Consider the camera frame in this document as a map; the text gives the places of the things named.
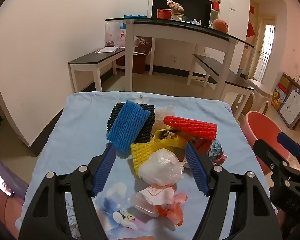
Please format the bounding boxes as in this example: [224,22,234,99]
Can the white table with glass top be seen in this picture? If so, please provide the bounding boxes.
[105,17,255,100]

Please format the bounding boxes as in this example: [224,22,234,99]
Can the light blue floral cloth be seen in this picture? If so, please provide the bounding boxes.
[15,91,272,240]

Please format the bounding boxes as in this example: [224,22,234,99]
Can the dark red paper bag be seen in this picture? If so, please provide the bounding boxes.
[134,36,153,55]

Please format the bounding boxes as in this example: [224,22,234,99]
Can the purple cloth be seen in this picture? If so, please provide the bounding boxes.
[0,156,29,240]

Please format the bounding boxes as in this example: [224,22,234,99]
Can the red waste bin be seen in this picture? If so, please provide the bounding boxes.
[132,53,146,74]

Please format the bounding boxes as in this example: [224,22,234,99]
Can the beige plastic stool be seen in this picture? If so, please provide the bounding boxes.
[247,78,274,115]

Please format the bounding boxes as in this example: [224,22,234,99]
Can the yellow foam net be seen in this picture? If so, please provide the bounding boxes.
[130,140,165,175]

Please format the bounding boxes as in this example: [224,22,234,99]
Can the white plastic bag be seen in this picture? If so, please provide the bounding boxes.
[138,148,185,186]

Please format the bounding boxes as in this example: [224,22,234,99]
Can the red diamond wall decoration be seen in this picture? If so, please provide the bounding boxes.
[246,24,257,38]

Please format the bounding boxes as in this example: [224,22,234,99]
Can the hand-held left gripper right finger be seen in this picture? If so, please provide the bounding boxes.
[184,141,283,240]

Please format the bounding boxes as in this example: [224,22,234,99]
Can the artificial flowers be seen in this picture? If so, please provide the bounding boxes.
[167,0,185,14]

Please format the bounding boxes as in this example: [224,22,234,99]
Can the white papers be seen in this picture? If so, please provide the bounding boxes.
[95,47,119,54]

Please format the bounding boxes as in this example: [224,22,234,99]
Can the red foam net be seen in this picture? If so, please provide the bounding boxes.
[163,115,218,140]

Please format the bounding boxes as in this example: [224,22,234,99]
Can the clear wrapper with orange print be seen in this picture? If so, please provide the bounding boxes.
[130,184,175,217]

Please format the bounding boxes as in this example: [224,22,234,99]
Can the orange-red plastic bag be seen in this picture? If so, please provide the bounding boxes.
[156,192,188,227]

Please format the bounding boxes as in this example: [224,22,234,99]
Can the crumpled printed paper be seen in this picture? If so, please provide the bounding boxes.
[195,139,228,165]

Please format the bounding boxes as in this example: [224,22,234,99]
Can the wooden desk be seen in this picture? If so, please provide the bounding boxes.
[282,72,300,130]

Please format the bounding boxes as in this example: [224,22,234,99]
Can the black screen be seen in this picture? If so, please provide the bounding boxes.
[151,0,212,27]

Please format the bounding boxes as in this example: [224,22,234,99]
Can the red tin box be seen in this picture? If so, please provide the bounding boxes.
[157,9,172,19]

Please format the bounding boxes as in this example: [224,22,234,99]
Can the colourful printed box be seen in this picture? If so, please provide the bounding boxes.
[270,83,288,112]

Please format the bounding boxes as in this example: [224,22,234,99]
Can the lit phone screen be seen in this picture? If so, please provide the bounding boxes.
[0,166,14,197]

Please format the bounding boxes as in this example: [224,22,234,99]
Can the orange pomelo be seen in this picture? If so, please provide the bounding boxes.
[212,19,230,33]

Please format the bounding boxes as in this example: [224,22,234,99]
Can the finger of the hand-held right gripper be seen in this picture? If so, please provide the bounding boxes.
[254,139,290,176]
[277,132,300,161]

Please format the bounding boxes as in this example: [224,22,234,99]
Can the children's drawing board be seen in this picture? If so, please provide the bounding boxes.
[278,84,300,130]

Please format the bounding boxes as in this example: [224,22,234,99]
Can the translucent crumpled bag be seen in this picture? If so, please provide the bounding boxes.
[154,106,175,130]

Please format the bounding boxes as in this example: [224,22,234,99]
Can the black foam net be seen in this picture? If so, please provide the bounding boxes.
[107,102,156,143]

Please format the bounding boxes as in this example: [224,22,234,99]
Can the door with window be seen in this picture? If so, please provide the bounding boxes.
[250,17,275,80]

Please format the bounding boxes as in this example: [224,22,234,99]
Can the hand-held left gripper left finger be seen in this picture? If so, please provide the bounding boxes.
[18,142,118,240]

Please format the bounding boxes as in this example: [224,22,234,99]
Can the white bench with dark seat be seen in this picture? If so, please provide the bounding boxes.
[68,47,127,93]
[187,53,255,120]

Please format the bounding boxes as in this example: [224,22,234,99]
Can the blue foam net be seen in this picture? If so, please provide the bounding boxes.
[105,100,150,153]

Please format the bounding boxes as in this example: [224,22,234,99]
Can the pink plastic bucket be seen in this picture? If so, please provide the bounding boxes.
[241,110,294,175]

